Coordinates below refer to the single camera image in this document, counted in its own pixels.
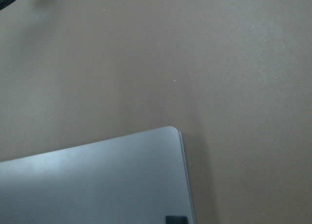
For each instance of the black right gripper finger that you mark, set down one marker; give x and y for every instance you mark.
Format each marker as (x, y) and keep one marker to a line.
(176, 220)

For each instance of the grey laptop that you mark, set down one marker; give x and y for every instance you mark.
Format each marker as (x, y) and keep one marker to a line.
(136, 179)

